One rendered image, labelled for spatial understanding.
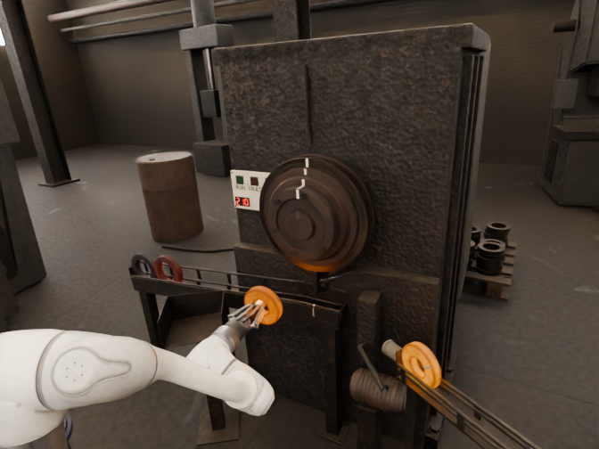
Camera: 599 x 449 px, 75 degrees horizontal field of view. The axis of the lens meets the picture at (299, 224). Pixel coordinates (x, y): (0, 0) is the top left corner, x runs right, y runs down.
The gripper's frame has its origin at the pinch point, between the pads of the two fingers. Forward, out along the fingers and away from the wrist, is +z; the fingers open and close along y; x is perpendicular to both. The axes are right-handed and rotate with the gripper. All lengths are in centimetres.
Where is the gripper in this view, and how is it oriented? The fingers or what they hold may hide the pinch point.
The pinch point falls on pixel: (262, 301)
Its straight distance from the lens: 150.3
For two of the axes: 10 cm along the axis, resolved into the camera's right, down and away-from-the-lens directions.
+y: 8.8, 1.2, -4.5
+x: -0.8, -9.1, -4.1
